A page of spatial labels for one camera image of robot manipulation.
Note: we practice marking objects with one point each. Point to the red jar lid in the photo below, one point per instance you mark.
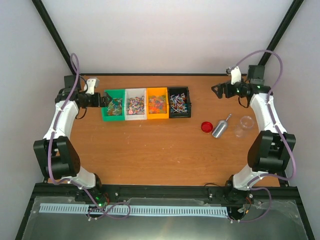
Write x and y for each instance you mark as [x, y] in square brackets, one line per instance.
[206, 127]

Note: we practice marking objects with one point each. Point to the left black frame post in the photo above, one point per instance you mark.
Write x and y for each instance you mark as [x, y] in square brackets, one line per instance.
[44, 15]

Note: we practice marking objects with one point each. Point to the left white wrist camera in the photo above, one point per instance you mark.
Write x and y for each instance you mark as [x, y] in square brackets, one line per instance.
[92, 84]

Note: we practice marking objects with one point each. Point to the green candy bin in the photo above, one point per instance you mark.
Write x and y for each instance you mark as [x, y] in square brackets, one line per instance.
[114, 111]

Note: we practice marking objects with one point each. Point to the metal scoop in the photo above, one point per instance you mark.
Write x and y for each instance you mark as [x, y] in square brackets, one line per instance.
[221, 127]

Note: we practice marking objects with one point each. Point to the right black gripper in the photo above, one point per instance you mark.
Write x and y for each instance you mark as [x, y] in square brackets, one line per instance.
[220, 88]

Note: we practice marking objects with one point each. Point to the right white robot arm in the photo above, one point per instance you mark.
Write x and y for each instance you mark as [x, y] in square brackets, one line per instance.
[272, 149]

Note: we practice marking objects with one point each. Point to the white candy bin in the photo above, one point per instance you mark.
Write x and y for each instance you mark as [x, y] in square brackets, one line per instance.
[135, 106]

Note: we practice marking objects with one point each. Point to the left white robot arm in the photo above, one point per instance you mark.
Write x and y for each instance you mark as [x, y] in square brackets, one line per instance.
[56, 156]

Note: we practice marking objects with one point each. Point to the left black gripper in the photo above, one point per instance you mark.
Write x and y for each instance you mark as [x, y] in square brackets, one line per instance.
[97, 104]

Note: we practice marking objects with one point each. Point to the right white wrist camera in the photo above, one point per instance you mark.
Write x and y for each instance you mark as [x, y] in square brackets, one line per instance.
[235, 73]

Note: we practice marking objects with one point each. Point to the clear plastic jar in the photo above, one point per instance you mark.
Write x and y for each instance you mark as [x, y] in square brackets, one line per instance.
[244, 126]

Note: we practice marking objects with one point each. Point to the orange candy bin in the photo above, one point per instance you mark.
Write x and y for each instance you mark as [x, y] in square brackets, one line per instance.
[157, 103]

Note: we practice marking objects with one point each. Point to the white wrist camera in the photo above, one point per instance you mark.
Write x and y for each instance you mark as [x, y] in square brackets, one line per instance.
[92, 84]
[235, 73]

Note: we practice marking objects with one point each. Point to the light blue cable duct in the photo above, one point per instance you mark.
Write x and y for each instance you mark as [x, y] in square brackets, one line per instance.
[136, 210]

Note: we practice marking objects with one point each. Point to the black candy bin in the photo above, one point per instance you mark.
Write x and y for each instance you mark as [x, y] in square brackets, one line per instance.
[179, 102]

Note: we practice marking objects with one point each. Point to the right black frame post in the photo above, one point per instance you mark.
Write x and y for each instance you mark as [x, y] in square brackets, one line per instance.
[284, 24]

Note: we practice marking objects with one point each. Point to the black frame post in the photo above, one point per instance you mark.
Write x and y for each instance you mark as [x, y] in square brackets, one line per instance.
[44, 15]
[284, 24]

